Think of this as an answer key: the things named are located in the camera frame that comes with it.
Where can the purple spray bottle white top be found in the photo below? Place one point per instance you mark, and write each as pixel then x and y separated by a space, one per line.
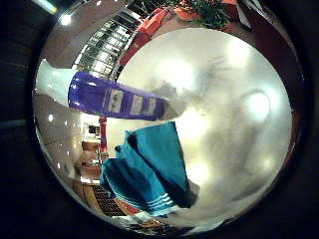
pixel 109 99

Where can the teal cloth with white stripes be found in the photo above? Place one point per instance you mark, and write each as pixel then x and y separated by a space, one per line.
pixel 149 166

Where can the dark monitor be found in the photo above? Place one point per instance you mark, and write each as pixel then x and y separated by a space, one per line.
pixel 92 129

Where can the wooden desk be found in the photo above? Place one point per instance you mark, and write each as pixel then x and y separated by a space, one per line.
pixel 90 145

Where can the large grid window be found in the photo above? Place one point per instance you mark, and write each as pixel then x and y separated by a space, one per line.
pixel 103 49

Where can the wooden cabinet with black grille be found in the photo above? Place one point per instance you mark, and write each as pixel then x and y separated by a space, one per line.
pixel 106 199

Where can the green potted plant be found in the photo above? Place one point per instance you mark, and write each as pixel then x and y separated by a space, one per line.
pixel 209 13

